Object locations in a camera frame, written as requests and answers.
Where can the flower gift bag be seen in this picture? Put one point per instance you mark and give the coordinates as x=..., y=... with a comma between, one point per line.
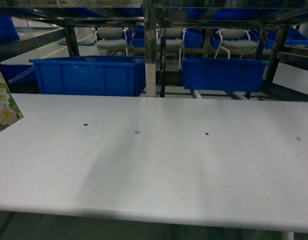
x=9, y=110

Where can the blue crate lower right shelf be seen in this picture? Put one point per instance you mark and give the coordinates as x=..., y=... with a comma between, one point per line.
x=222, y=74

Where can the blue crate shelf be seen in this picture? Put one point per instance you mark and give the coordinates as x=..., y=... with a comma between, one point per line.
x=95, y=75
x=222, y=74

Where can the blue crate lower left shelf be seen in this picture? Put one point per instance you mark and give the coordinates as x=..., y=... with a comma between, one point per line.
x=95, y=75

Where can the grey office chair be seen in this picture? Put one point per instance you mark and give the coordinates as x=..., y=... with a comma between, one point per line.
x=111, y=39

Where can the stainless steel rack frame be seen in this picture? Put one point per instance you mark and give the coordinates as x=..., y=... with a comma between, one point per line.
x=151, y=14

